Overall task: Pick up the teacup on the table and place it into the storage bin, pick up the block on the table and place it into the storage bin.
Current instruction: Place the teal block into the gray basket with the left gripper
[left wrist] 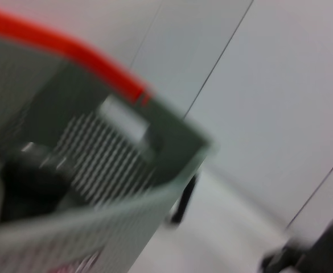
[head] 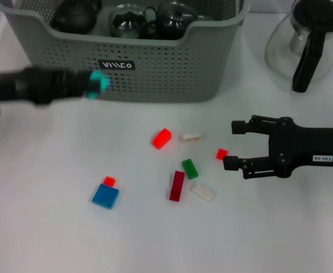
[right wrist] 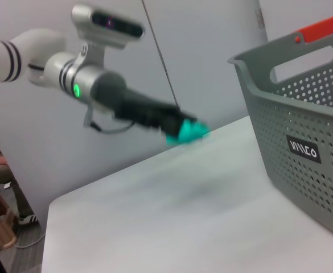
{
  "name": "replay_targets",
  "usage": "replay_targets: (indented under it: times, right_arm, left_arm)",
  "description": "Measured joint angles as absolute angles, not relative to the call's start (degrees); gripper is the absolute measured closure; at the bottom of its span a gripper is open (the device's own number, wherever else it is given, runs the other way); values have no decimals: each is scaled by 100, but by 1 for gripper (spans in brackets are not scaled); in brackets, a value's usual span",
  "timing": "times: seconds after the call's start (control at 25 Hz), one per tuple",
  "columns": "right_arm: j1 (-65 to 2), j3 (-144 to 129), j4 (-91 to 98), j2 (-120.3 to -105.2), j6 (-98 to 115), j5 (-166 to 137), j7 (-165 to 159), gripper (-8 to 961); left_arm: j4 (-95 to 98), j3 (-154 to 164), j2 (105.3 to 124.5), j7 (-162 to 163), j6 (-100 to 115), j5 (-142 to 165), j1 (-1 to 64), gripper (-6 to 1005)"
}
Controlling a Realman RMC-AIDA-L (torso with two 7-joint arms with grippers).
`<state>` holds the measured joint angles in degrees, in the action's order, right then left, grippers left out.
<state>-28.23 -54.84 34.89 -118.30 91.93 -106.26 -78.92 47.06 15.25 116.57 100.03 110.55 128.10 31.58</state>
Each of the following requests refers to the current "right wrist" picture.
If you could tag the grey perforated storage bin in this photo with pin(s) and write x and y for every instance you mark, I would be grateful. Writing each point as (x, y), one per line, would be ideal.
(297, 136)

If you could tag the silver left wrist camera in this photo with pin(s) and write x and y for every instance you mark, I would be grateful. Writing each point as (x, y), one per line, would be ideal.
(109, 25)

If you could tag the cyan sloped brick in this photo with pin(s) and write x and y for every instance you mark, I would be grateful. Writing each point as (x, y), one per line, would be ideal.
(190, 132)

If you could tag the seated person in khaki trousers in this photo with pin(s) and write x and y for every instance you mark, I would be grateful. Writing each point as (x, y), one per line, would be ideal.
(1, 170)

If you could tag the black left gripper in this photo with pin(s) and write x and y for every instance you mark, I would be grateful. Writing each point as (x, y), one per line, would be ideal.
(126, 102)

